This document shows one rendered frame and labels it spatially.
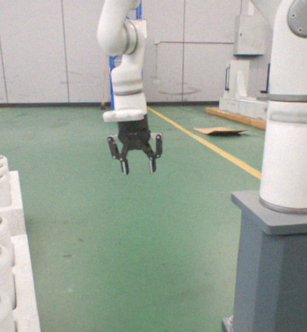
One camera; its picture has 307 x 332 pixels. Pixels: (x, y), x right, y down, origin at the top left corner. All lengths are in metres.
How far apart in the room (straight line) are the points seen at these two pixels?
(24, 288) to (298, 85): 0.52
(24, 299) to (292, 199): 0.44
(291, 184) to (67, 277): 0.62
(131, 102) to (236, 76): 4.23
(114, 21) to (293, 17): 0.35
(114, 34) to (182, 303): 0.61
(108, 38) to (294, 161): 0.43
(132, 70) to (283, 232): 0.45
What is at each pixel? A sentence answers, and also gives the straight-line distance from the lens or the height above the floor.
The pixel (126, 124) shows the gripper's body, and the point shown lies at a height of 0.40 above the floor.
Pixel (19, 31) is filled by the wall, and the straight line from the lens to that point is 6.97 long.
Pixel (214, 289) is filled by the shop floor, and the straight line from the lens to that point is 0.85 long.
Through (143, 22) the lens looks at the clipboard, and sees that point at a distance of 6.15.
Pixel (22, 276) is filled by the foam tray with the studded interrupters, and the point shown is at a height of 0.18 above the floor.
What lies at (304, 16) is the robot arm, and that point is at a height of 0.58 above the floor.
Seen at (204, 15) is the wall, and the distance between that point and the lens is 7.16.
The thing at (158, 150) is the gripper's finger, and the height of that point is 0.34.
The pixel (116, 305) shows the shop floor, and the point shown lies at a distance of 0.79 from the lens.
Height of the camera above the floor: 0.50
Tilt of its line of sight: 15 degrees down
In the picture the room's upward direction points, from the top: straight up
